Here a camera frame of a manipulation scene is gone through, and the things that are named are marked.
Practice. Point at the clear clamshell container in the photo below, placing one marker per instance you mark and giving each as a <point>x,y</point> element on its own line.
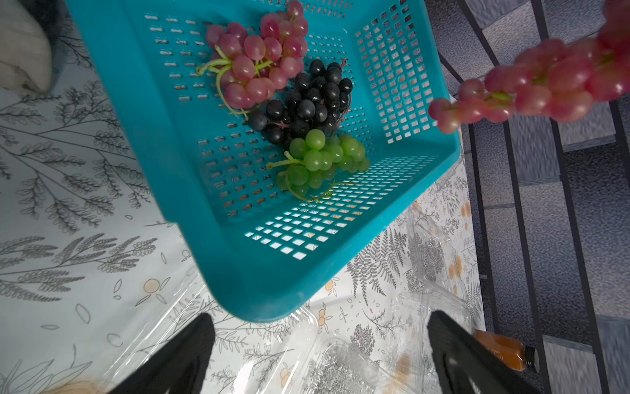
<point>246,358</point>
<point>377,341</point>

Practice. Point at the green grape bunch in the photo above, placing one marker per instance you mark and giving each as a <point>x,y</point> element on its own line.
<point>311,165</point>

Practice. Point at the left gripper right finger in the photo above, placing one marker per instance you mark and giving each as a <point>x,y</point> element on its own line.
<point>463,365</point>

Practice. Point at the beige canvas tote bag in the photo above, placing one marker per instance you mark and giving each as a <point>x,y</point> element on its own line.
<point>26,54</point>

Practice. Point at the black grape bunch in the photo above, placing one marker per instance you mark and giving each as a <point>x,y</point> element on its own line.
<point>319,99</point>

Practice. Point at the teal plastic basket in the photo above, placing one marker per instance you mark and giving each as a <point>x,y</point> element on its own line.
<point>261,251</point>

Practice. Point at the red grape bunch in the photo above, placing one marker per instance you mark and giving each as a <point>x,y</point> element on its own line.
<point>553,80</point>
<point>250,68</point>

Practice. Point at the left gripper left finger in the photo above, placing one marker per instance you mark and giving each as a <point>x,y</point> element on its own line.
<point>178,367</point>

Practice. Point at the amber spice jar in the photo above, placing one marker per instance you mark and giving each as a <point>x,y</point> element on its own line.
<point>514,354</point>

